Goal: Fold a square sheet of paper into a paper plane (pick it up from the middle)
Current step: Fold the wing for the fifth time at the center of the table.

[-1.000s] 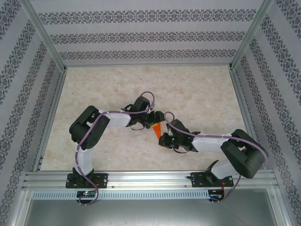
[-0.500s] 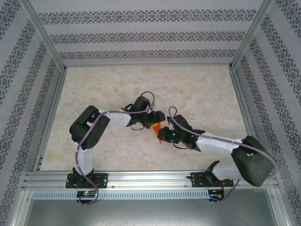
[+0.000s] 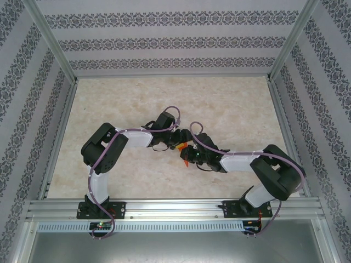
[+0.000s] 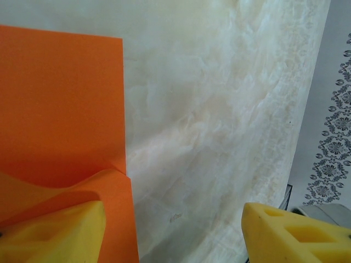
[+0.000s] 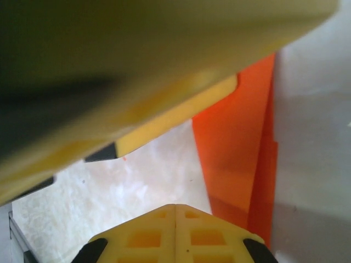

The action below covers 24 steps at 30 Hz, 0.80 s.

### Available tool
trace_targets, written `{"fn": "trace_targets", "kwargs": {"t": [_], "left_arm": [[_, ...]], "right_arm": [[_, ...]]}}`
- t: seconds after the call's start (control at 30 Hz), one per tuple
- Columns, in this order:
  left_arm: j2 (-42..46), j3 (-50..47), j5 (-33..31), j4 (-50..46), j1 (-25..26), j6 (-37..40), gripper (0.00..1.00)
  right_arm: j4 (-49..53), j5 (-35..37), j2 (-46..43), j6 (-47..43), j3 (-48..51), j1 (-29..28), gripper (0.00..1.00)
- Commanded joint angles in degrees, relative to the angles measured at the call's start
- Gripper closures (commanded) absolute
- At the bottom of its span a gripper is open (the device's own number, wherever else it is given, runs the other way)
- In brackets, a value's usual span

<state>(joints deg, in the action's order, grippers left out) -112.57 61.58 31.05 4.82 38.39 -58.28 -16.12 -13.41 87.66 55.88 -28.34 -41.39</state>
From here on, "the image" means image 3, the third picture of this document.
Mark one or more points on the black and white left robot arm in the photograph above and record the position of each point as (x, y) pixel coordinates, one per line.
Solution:
(104, 150)

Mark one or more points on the aluminium mounting rail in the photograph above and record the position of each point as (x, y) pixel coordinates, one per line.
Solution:
(175, 209)

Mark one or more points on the aluminium side rail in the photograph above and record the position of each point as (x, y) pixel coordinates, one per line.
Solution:
(61, 137)
(283, 123)

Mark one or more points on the aluminium frame post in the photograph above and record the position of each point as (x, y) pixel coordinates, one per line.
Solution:
(288, 45)
(55, 45)

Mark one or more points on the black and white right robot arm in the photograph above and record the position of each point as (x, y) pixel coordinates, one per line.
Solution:
(279, 175)

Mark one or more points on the aluminium frame bar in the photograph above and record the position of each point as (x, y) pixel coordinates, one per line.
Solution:
(329, 243)
(23, 243)

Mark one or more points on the small circuit board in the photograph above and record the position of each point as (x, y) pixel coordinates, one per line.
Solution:
(251, 226)
(101, 226)

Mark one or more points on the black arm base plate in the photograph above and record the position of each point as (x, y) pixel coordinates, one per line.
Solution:
(120, 209)
(229, 209)

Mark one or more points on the grey sheet metal panel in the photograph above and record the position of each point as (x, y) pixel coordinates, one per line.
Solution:
(175, 246)

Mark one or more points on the orange paper sheet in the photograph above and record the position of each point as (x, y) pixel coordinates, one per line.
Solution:
(186, 163)

